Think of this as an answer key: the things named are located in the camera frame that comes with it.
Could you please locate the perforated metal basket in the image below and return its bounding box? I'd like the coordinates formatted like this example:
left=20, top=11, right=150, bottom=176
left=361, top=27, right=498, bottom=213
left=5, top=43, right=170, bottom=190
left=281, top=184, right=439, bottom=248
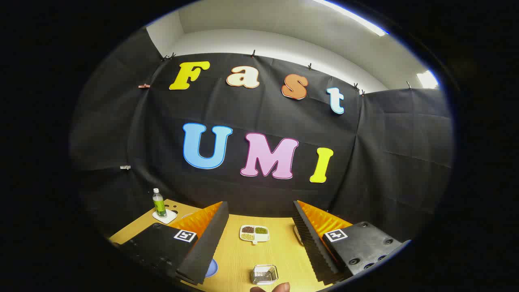
left=250, top=264, right=279, bottom=285

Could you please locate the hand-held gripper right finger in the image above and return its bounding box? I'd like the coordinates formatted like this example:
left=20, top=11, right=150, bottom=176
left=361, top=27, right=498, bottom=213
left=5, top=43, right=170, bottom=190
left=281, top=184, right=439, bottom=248
left=293, top=200, right=411, bottom=285

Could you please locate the white divided bean dish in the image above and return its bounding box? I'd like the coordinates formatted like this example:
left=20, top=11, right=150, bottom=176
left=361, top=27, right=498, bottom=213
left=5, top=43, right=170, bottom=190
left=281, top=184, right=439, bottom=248
left=239, top=225, right=270, bottom=245

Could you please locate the green drink bottle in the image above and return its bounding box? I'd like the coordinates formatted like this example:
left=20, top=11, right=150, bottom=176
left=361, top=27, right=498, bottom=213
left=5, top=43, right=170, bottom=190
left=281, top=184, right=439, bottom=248
left=153, top=188, right=167, bottom=218

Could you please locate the small ceiling light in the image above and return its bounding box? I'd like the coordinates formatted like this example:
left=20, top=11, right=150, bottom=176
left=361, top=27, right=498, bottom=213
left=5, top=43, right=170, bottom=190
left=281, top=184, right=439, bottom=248
left=417, top=70, right=439, bottom=90

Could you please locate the white square coaster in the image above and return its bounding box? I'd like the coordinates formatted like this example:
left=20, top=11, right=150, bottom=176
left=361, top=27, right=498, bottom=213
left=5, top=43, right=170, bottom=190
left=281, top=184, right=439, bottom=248
left=152, top=209, right=178, bottom=224

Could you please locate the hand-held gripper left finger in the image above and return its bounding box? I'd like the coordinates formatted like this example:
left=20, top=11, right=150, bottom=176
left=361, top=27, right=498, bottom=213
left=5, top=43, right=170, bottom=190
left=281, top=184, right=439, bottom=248
left=120, top=201, right=229, bottom=286

